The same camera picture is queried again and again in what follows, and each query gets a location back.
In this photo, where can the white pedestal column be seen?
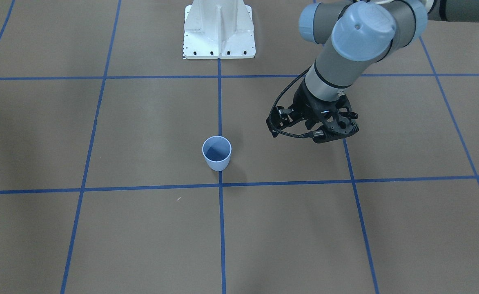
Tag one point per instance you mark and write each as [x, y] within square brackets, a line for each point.
[218, 29]

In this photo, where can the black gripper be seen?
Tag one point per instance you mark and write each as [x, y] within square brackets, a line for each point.
[305, 104]

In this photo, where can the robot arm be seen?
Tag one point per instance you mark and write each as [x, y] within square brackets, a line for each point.
[355, 34]

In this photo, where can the blue cup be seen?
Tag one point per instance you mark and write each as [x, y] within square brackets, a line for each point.
[217, 151]

